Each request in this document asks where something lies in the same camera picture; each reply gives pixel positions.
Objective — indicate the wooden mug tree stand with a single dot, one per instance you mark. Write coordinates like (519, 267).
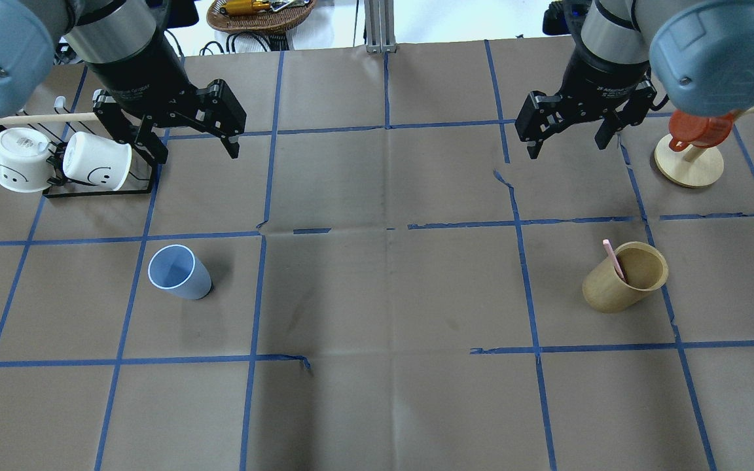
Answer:
(693, 167)

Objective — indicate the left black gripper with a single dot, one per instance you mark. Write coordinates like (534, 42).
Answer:
(138, 78)

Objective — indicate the wicker basket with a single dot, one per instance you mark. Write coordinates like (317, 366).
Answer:
(258, 16)

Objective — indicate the aluminium frame post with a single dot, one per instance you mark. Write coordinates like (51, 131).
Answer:
(380, 27)

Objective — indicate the orange red cup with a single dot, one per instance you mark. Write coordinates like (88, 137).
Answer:
(698, 131)

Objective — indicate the wooden rack rod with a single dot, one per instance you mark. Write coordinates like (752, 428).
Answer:
(50, 118)

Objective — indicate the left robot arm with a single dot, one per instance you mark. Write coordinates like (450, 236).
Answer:
(123, 43)

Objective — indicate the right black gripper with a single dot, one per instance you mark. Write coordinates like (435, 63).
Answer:
(606, 82)

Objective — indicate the white smiley mug inner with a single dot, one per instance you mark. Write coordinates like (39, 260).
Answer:
(96, 160)

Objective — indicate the white smiley mug outer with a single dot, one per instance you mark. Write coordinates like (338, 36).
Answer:
(23, 160)

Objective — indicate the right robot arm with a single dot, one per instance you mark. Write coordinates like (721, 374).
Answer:
(702, 53)

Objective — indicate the white smiley mug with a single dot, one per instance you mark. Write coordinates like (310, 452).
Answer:
(23, 160)
(96, 160)

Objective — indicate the blue plastic cup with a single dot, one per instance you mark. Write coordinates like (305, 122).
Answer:
(176, 269)

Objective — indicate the black wire mug rack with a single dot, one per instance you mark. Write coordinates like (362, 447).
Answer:
(60, 156)

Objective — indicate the pink chopstick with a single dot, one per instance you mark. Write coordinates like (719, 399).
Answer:
(614, 259)

